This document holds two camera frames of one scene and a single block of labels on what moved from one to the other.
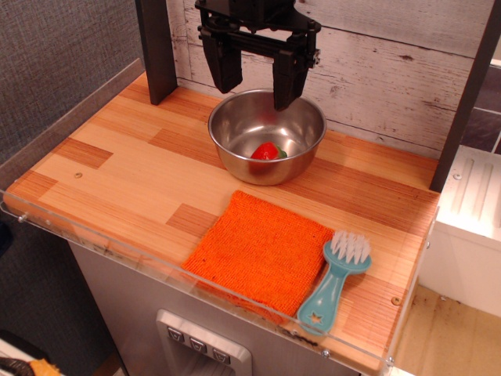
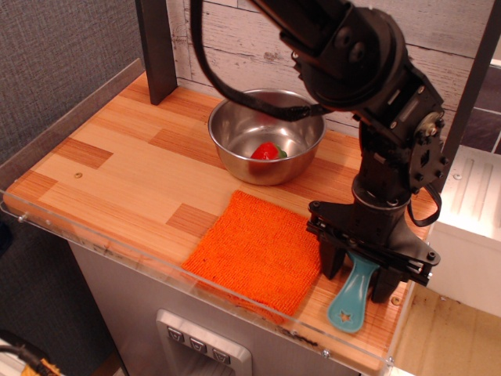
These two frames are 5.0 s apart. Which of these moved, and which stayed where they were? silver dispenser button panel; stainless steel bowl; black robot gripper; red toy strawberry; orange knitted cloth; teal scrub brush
Moved: teal scrub brush; black robot gripper
Stayed: silver dispenser button panel; stainless steel bowl; orange knitted cloth; red toy strawberry
